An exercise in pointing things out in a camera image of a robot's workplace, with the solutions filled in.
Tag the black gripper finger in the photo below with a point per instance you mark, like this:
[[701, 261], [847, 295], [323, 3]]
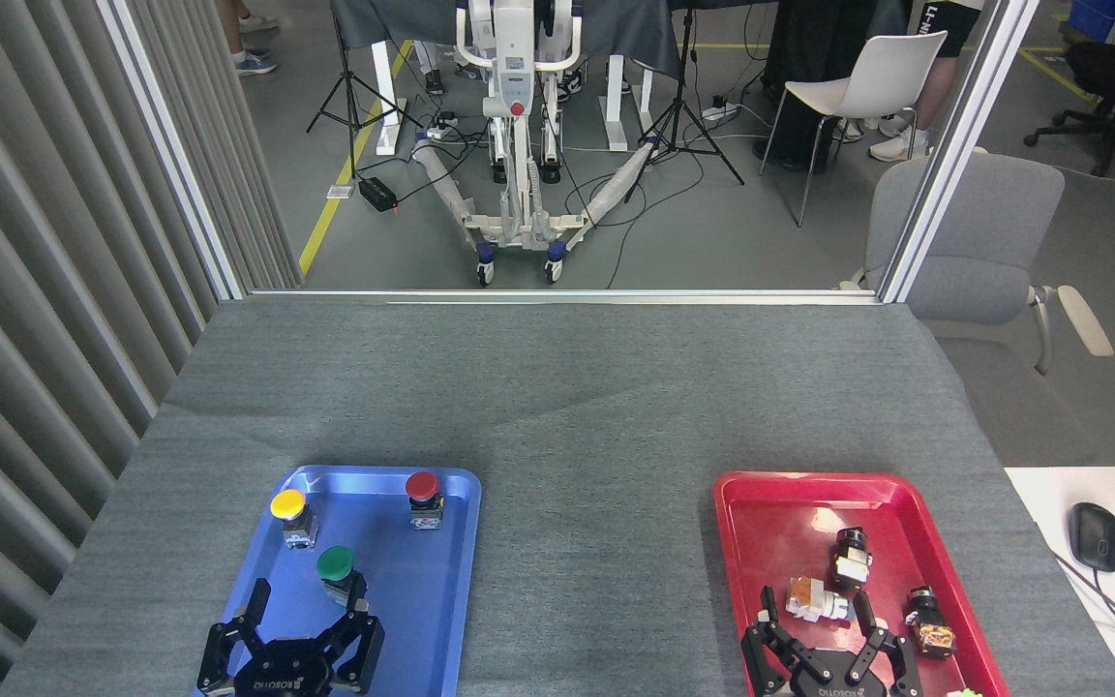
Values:
[[901, 658], [364, 649], [224, 658], [761, 649]]

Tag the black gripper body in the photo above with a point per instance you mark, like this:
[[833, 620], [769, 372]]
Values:
[[838, 678], [286, 673]]

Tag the green push button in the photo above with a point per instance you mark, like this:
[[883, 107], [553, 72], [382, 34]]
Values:
[[335, 562]]

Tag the yellow push button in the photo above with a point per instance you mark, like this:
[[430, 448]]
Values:
[[287, 503]]

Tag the red push button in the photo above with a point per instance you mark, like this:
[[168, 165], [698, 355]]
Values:
[[421, 484]]

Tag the blue plastic tray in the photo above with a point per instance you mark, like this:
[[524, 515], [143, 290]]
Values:
[[403, 600]]

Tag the small green part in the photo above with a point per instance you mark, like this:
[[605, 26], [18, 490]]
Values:
[[964, 693]]

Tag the red plastic tray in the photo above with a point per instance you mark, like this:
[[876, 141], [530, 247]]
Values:
[[780, 542]]

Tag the white desk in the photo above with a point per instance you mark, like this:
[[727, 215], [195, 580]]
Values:
[[1041, 494]]

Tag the black computer mouse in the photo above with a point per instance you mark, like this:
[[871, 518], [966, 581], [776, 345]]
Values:
[[1097, 535]]

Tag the grey felt table cloth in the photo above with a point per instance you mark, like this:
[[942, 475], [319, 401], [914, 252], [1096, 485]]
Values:
[[567, 407]]

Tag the grey office chair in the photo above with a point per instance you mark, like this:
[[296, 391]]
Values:
[[974, 223]]

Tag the black power box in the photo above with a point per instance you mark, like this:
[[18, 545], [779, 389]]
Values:
[[376, 194]]

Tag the white power strip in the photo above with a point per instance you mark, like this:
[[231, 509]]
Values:
[[720, 111]]

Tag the black tripod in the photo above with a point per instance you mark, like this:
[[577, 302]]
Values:
[[352, 87], [681, 106]]

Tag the white plastic chair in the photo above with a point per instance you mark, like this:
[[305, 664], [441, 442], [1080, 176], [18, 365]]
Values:
[[891, 73]]

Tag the person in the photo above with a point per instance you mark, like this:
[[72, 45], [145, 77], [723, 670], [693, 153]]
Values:
[[940, 68], [253, 63]]

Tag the black hanging cloth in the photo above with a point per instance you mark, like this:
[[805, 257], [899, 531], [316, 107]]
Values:
[[819, 58]]

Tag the white stand on wheels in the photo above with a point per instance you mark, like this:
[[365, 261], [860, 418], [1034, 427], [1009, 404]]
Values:
[[515, 58]]

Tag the black office chair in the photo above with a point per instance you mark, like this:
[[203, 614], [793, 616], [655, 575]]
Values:
[[1114, 73]]

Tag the dark cloth covered table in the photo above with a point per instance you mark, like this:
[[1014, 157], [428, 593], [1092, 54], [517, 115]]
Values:
[[616, 29]]

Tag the black and orange switch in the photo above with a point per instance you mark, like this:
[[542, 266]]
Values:
[[930, 629]]

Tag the white and orange switch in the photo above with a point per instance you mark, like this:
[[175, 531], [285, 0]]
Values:
[[814, 600]]

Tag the black knob switch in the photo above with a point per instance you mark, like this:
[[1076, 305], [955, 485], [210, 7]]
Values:
[[850, 561]]

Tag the silver cross rail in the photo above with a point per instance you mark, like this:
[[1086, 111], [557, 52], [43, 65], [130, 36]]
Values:
[[567, 295]]

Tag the silver post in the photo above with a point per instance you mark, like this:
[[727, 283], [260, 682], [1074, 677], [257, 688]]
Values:
[[170, 145], [954, 145]]

